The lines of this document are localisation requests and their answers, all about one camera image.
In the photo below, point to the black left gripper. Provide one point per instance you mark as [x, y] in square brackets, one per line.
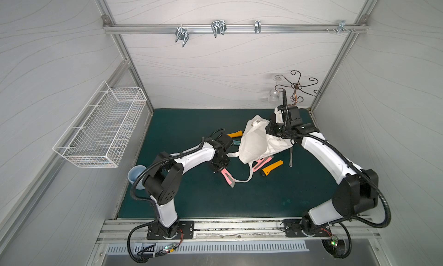
[220, 163]

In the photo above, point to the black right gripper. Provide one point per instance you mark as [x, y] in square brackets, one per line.
[273, 128]

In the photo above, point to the white printed tote bag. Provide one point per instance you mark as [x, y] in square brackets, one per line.
[257, 144]

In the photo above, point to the pink art knife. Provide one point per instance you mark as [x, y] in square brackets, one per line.
[228, 177]

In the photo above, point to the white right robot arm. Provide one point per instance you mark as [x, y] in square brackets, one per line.
[357, 189]

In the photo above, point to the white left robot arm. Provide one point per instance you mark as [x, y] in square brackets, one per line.
[159, 183]

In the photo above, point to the silver table knife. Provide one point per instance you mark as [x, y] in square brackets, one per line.
[291, 158]

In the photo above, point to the pink utility knife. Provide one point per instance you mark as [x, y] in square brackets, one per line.
[261, 162]

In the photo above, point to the dark metal jewelry stand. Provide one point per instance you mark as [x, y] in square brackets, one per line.
[297, 87]

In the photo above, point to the small glass jar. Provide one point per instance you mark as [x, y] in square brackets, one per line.
[274, 96]

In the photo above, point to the light blue plastic cup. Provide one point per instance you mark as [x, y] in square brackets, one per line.
[134, 173]

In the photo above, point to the metal clamp hook right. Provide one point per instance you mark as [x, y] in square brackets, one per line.
[341, 28]

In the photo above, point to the metal clamp hook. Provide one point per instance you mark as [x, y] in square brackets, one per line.
[341, 28]
[182, 34]

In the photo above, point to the metal U-bolt hook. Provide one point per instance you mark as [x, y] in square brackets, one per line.
[218, 27]

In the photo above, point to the metal clamp hook left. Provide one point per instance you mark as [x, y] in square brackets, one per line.
[182, 34]

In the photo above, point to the black cooling fan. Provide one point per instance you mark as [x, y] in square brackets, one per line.
[335, 247]

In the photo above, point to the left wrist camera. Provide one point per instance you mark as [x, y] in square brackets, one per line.
[221, 138]

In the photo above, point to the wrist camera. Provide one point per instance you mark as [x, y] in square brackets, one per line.
[221, 138]
[287, 116]

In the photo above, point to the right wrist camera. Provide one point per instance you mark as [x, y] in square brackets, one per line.
[287, 116]

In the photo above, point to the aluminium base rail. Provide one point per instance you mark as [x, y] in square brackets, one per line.
[227, 229]

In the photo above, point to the small metal ring hook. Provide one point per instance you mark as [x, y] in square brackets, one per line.
[257, 27]

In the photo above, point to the white wire basket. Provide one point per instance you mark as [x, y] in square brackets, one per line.
[100, 133]

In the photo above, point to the white vented cable duct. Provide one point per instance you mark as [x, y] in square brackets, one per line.
[216, 247]

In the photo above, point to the aluminium top rail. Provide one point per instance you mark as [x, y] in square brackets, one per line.
[231, 28]

